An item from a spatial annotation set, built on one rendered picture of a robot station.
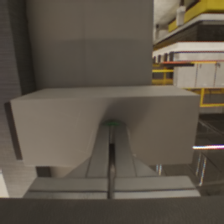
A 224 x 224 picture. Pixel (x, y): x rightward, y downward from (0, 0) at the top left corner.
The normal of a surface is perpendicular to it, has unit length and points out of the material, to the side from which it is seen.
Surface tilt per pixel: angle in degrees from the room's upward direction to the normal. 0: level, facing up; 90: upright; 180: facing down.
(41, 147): 90
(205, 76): 90
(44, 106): 90
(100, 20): 90
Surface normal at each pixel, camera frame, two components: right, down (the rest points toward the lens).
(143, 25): -0.01, 0.28
